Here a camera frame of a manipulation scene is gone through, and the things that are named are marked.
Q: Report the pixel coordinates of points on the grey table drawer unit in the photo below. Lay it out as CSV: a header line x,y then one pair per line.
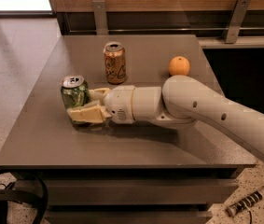
x,y
132,196

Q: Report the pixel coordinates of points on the white power strip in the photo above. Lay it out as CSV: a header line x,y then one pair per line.
x,y
246,203

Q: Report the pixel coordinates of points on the gold soda can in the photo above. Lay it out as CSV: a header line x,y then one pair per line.
x,y
115,62

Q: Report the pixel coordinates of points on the orange fruit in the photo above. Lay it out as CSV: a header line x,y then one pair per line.
x,y
179,65

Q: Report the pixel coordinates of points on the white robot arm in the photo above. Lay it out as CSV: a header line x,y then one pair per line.
x,y
180,100

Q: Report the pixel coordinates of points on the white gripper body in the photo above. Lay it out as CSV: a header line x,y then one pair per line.
x,y
119,103

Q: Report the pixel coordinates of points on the left metal bracket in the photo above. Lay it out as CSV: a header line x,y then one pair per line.
x,y
100,17

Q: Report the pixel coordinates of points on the green soda can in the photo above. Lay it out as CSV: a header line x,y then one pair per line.
x,y
75,94

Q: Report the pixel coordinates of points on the black headset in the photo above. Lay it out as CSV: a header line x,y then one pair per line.
x,y
8,194

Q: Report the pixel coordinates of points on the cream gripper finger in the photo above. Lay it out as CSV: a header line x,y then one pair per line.
x,y
92,112
98,94

